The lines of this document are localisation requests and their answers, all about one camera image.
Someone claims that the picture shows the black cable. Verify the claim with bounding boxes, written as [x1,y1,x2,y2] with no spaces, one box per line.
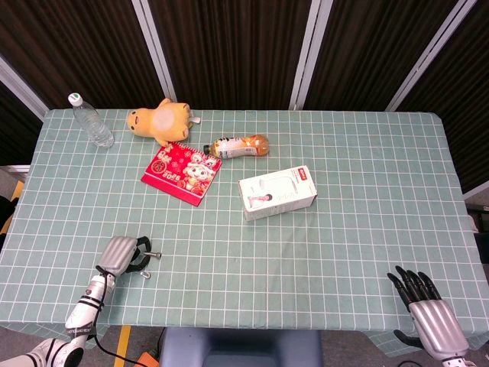
[93,332,148,367]

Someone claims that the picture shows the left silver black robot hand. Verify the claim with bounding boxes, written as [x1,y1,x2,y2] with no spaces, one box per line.
[95,235,153,277]

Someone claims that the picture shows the orange floor object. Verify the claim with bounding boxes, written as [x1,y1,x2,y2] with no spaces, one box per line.
[136,350,161,367]

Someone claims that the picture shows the red desk calendar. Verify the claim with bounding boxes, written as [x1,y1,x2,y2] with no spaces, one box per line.
[141,141,223,208]

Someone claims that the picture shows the yellow plush duck toy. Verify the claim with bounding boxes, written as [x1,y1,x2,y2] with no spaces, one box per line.
[126,97,201,147]

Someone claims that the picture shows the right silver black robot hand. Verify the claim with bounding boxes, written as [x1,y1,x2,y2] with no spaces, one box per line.
[387,265,470,360]

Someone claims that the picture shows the white cardboard product box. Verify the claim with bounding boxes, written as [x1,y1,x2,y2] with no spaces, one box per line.
[238,164,319,222]

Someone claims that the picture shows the orange tea drink bottle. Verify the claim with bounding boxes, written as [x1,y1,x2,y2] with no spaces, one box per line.
[202,134,270,160]

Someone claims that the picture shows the black and yellow object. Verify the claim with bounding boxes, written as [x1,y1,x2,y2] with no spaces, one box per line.
[0,179,24,245]

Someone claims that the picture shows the white partition frame post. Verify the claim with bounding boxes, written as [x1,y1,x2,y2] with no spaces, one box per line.
[131,0,177,103]
[288,0,326,111]
[0,55,50,122]
[384,0,469,112]

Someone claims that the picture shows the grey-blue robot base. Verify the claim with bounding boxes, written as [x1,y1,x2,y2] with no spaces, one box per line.
[158,327,322,367]

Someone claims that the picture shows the dark ribbed partition panel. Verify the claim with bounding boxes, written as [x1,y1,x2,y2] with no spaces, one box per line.
[0,0,167,112]
[148,0,313,111]
[395,0,489,194]
[304,0,459,112]
[0,82,44,167]

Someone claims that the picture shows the black equipment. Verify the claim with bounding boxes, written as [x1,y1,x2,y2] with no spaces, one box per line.
[465,202,489,265]

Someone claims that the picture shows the green checked tablecloth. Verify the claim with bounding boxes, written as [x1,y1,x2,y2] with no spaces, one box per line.
[0,109,489,348]

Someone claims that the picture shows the clear plastic water bottle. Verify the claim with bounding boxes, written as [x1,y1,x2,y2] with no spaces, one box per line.
[67,92,115,149]

